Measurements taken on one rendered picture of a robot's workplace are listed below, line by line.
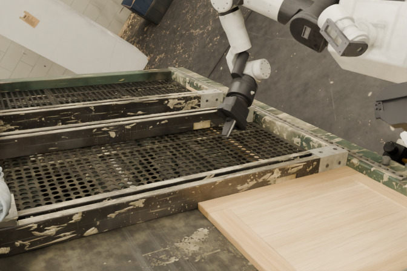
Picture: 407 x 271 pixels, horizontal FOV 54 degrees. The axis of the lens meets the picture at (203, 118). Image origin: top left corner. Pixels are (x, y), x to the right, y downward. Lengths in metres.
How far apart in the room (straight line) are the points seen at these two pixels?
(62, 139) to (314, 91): 1.89
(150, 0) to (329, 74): 2.96
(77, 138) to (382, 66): 1.00
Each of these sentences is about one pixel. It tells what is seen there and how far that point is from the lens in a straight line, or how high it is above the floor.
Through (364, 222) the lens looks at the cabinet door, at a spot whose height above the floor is 1.08.
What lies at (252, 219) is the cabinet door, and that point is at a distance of 1.05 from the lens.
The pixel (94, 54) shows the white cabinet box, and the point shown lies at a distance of 4.82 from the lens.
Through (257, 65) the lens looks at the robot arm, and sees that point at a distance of 1.32.
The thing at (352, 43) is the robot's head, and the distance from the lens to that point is 0.89.
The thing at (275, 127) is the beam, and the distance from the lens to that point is 1.68.
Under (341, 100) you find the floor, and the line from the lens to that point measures 2.73.
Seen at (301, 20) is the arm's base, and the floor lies 1.37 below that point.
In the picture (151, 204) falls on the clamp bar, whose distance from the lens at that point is 1.03.
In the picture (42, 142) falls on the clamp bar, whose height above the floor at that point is 1.64.
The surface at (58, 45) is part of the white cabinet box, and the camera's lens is 4.73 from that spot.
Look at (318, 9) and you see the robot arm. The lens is 1.16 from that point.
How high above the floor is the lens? 2.07
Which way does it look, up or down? 35 degrees down
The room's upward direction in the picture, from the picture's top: 61 degrees counter-clockwise
